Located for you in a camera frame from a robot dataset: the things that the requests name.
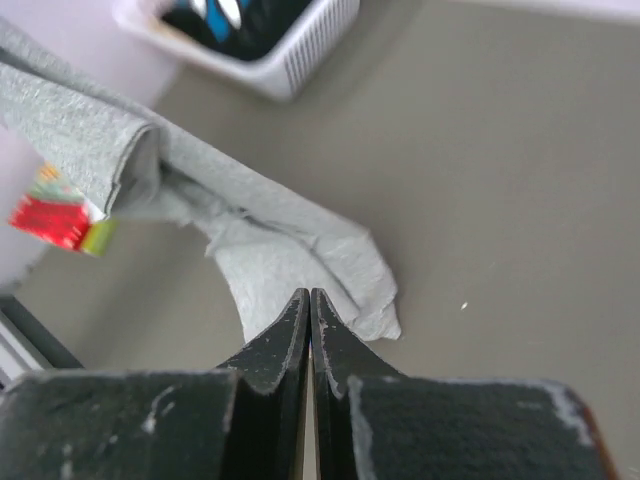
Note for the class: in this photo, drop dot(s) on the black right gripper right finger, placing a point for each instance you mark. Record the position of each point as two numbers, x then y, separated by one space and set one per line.
374 422

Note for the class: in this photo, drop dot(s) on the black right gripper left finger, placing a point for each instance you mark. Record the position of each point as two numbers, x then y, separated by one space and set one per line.
236 421

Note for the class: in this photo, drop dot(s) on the grey t shirt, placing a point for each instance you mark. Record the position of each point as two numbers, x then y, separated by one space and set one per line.
131 162

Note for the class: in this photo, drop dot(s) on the red green patterned book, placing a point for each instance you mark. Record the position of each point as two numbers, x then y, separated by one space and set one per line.
56 212

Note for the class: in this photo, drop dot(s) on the white plastic basket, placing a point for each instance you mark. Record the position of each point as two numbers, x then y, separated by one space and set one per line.
280 74

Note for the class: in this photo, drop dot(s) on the black daisy print t shirt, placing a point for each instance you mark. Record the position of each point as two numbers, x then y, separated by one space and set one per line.
245 29

